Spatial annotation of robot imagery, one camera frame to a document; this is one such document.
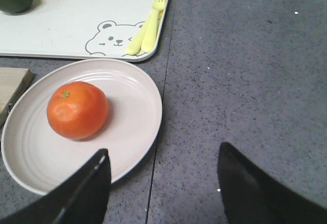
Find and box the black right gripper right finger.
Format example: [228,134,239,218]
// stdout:
[218,142,326,223]

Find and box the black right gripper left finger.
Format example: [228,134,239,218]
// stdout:
[1,148,111,223]

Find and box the white round plate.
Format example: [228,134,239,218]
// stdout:
[1,59,162,195]

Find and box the orange fruit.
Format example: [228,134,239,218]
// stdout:
[46,81,110,140]

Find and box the white rectangular tray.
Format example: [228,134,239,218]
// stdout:
[0,0,173,63]

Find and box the wooden cutting board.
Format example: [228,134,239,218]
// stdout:
[0,67,34,127]

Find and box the yellow plastic utensil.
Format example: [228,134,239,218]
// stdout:
[126,11,163,55]

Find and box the yellow plastic fork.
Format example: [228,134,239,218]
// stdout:
[141,0,166,53]

